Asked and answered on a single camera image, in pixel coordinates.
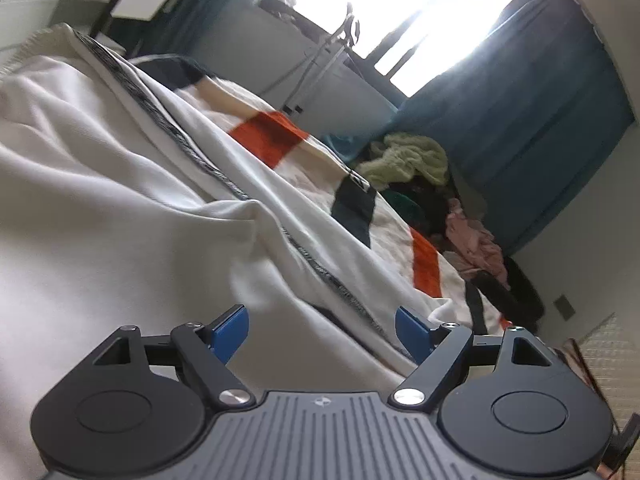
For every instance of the wall socket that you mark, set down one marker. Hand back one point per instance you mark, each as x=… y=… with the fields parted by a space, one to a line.
x=564 y=307

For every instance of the pink garment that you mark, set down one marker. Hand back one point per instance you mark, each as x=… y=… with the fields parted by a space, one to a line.
x=470 y=240

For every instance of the blue curtain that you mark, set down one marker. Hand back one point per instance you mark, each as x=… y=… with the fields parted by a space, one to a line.
x=210 y=5
x=525 y=110

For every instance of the striped blanket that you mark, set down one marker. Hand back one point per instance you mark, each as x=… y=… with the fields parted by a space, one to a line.
x=270 y=135

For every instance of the window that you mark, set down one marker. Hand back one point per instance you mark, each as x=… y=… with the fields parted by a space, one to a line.
x=400 y=5

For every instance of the black armchair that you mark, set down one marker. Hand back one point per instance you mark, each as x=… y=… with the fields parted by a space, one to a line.
x=515 y=295

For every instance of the pale green knitted garment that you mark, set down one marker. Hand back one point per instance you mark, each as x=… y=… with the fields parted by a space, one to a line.
x=405 y=160

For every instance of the quilted headboard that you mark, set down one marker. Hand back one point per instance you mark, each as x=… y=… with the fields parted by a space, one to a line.
x=620 y=360

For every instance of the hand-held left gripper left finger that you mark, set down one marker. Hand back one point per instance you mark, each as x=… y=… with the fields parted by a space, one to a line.
x=230 y=331

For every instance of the white zip jacket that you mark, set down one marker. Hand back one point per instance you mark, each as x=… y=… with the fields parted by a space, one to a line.
x=125 y=210

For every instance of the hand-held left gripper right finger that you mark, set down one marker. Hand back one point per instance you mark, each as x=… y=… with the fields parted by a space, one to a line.
x=412 y=332

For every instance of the garment steamer stand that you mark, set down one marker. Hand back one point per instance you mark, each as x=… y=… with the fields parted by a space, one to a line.
x=345 y=25

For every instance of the teal plastic basin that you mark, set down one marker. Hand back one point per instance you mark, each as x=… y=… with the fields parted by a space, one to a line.
x=345 y=145

